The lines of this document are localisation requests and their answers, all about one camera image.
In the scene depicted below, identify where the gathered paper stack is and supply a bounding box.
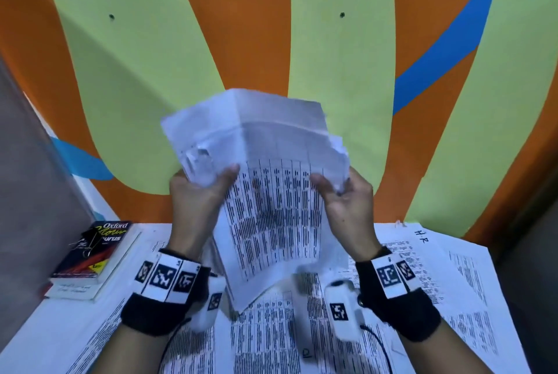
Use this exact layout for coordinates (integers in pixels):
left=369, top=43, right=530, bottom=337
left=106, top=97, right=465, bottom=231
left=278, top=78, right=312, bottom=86
left=161, top=88, right=352, bottom=314

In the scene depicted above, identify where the person's right hand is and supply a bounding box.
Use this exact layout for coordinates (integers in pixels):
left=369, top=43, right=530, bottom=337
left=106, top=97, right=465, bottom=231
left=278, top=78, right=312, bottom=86
left=310, top=167, right=382, bottom=262

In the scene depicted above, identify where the grey partition board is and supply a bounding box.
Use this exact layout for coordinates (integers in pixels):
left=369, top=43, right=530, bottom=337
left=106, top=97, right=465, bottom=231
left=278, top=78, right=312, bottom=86
left=0, top=55, right=95, bottom=352

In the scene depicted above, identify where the person's left hand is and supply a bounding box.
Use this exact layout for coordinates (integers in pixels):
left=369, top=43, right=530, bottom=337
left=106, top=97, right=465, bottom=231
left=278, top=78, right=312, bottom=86
left=167, top=164, right=241, bottom=262

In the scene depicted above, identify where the white book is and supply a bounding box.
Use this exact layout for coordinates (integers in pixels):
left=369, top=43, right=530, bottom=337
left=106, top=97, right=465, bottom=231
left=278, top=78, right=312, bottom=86
left=45, top=229, right=142, bottom=302

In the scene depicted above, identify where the black camera cable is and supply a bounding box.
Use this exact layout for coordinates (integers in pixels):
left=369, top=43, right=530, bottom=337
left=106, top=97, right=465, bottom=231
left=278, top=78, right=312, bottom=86
left=159, top=319, right=192, bottom=366
left=360, top=325, right=393, bottom=374

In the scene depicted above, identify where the black binder clip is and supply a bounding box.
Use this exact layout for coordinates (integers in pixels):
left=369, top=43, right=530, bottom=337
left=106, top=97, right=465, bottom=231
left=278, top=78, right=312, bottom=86
left=69, top=227, right=103, bottom=257

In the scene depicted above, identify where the white wrist camera unit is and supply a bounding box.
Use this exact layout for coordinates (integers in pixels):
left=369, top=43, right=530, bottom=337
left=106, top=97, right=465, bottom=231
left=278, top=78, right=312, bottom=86
left=189, top=275, right=227, bottom=333
left=324, top=280, right=365, bottom=342

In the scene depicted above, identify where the black wristband with marker tags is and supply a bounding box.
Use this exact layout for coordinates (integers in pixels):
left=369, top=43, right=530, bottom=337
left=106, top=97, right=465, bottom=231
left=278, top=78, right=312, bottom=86
left=355, top=247, right=442, bottom=342
left=121, top=249, right=212, bottom=336

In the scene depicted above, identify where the person's left forearm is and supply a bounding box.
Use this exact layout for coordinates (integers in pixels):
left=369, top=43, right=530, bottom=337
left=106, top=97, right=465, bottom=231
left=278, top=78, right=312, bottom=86
left=91, top=323, right=175, bottom=374

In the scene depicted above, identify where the person's right forearm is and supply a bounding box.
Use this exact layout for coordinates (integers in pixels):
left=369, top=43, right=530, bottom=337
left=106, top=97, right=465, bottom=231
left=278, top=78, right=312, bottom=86
left=399, top=319, right=493, bottom=374

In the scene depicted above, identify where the dark paperback book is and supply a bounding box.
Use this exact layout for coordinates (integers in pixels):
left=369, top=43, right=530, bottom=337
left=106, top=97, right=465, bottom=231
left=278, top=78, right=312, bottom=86
left=50, top=220, right=133, bottom=285

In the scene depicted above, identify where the printed sheets spread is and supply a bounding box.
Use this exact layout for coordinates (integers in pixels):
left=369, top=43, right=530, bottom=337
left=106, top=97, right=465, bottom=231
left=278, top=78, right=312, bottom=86
left=65, top=222, right=531, bottom=374

